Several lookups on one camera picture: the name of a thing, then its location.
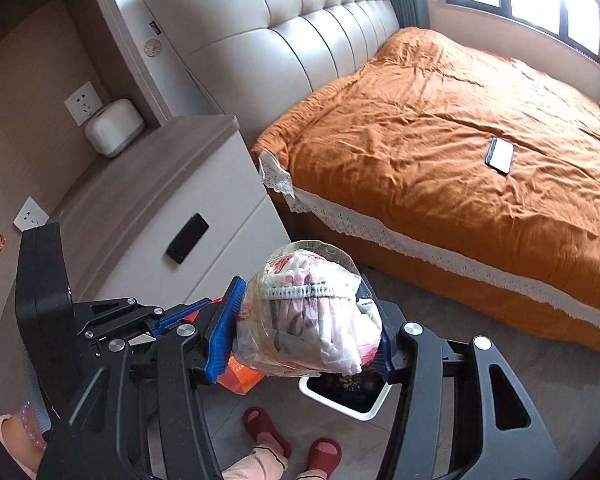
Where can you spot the white trash bin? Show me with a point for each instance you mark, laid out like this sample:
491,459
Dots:
340,411

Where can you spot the person's left forearm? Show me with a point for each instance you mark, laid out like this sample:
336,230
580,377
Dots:
12,442

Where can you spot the dark red slipper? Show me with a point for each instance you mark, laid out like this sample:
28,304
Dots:
265,430
324,455

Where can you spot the bed with orange cover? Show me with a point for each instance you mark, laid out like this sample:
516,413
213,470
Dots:
455,185

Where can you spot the person's feet in red slippers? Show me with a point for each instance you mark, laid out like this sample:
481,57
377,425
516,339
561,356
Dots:
260,467

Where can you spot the white tissue box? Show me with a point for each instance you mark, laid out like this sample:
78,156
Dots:
114,127

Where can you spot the clear bag of wrappers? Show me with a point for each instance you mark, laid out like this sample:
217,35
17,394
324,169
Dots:
305,330

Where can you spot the orange snack packet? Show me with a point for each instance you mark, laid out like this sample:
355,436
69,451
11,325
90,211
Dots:
240,377

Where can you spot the white wall socket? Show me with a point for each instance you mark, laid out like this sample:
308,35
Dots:
31,214
87,104

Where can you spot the round headboard sticker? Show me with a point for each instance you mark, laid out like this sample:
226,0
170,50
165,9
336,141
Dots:
153,46

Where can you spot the white smartphone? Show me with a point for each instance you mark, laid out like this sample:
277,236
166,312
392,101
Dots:
500,155

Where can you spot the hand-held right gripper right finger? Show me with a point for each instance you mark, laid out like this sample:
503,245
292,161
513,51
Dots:
386,360

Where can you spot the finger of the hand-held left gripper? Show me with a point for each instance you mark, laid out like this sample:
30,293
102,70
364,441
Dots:
130,315

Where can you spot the beige padded headboard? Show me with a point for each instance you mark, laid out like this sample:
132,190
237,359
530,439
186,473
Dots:
290,35

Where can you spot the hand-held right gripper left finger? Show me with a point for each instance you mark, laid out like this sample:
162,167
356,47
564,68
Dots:
222,330

